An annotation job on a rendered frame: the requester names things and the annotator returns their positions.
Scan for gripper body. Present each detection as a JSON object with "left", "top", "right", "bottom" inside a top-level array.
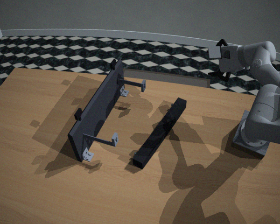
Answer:
[{"left": 219, "top": 45, "right": 245, "bottom": 73}]

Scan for black rectangular bar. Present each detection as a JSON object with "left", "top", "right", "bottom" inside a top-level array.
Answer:
[{"left": 133, "top": 98, "right": 187, "bottom": 169}]

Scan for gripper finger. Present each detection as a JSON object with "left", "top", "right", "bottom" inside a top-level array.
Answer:
[
  {"left": 216, "top": 39, "right": 228, "bottom": 46},
  {"left": 208, "top": 69, "right": 231, "bottom": 82}
]

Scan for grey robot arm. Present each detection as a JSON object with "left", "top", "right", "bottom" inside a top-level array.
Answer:
[{"left": 208, "top": 41, "right": 280, "bottom": 147}]

